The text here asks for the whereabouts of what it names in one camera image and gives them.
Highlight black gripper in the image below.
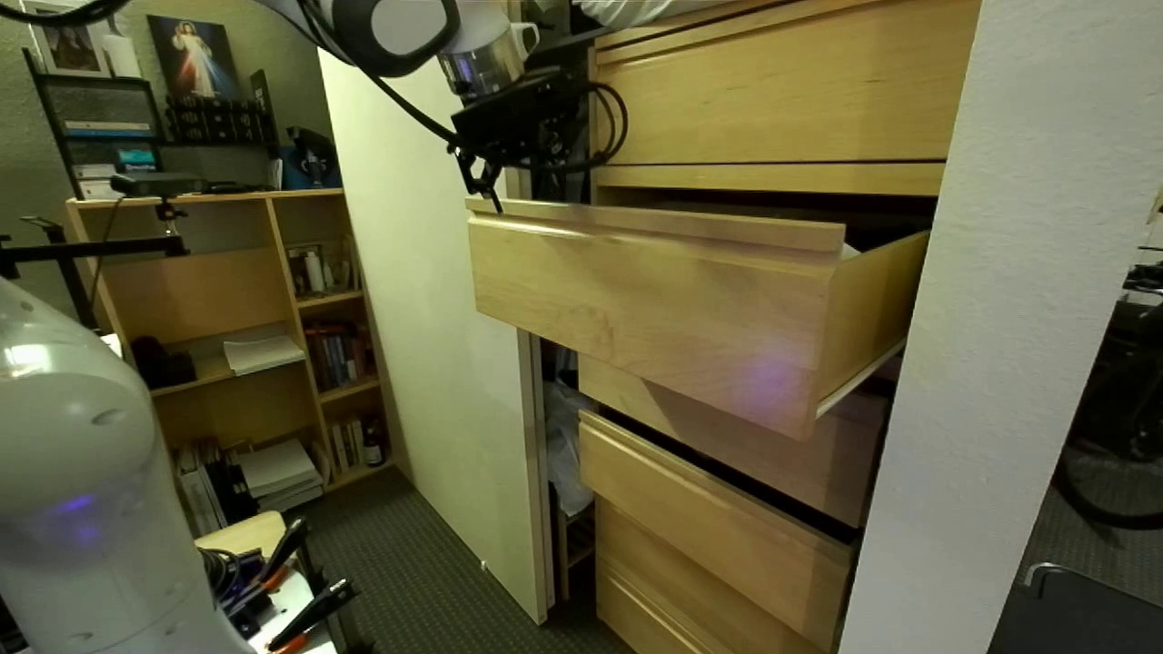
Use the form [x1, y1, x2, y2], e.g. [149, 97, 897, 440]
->
[453, 68, 590, 172]

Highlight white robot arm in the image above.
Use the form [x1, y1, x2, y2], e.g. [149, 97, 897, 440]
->
[260, 0, 624, 189]

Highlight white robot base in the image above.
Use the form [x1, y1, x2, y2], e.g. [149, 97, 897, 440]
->
[0, 280, 252, 654]

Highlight light wood top drawer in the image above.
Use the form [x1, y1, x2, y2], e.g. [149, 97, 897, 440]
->
[591, 0, 980, 196]

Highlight light wood bottom drawer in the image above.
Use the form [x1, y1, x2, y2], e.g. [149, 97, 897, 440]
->
[594, 501, 821, 654]

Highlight framed religious picture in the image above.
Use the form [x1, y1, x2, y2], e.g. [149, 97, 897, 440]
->
[149, 16, 238, 102]

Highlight wooden bookshelf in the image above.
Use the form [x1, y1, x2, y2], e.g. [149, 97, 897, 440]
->
[65, 189, 391, 533]

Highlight pens on desk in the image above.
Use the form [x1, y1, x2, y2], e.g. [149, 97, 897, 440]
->
[196, 512, 368, 654]

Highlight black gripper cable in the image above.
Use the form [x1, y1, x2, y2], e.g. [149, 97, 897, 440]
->
[290, 0, 633, 217]

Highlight black metal wire shelf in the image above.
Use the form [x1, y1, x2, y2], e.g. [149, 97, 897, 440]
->
[24, 50, 277, 201]

